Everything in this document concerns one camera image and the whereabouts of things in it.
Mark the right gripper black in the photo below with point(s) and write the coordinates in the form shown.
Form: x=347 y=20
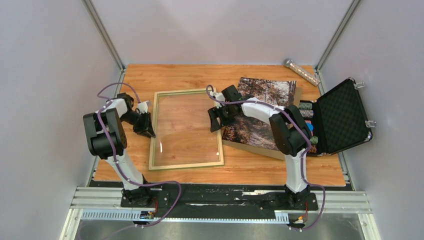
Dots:
x=215 y=113

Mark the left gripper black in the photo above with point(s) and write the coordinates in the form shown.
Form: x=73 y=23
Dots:
x=149 y=132

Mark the wooden picture frame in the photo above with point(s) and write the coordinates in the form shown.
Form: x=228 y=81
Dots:
x=185 y=165

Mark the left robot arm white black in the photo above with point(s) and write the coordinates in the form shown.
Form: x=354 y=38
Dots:
x=106 y=139

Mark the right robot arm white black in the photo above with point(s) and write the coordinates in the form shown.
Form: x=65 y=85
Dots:
x=290 y=132

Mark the autumn forest photo board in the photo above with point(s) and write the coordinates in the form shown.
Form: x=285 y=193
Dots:
x=250 y=134

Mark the blue poker chip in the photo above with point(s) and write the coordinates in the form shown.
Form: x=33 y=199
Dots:
x=310 y=126

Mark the silver glitter microphone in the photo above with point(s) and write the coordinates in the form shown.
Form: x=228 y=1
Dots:
x=309 y=77

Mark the black poker chip case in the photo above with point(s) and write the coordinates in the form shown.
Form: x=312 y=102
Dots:
x=339 y=119

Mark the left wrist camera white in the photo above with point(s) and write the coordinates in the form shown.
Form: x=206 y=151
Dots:
x=143 y=107

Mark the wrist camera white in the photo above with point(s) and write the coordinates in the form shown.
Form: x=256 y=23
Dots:
x=143 y=107
x=219 y=97

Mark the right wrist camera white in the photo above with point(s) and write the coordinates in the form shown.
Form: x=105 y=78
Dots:
x=219 y=97

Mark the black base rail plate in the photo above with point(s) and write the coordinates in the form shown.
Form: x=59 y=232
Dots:
x=218 y=201

